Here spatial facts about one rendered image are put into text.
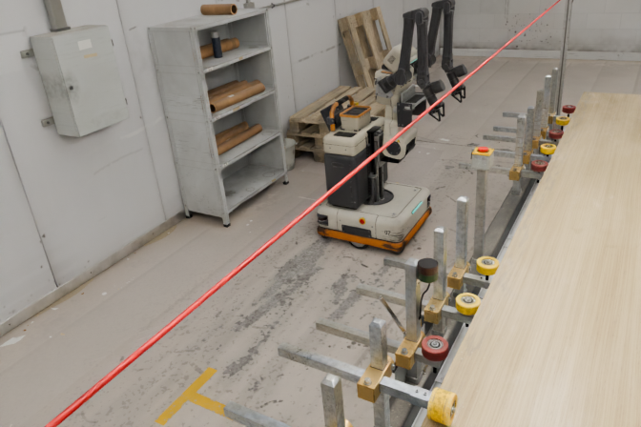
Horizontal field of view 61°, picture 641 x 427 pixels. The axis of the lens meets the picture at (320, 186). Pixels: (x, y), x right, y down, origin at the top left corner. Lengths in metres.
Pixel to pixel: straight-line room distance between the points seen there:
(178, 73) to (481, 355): 3.08
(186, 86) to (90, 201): 1.05
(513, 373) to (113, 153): 3.15
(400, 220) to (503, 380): 2.19
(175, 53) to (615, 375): 3.35
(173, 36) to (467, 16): 6.43
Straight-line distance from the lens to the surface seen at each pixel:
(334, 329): 1.88
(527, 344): 1.80
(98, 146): 4.03
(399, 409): 1.84
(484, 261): 2.14
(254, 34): 4.77
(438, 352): 1.72
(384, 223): 3.72
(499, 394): 1.63
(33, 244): 3.88
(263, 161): 5.12
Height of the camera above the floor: 2.05
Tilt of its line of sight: 25 degrees down
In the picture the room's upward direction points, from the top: 5 degrees counter-clockwise
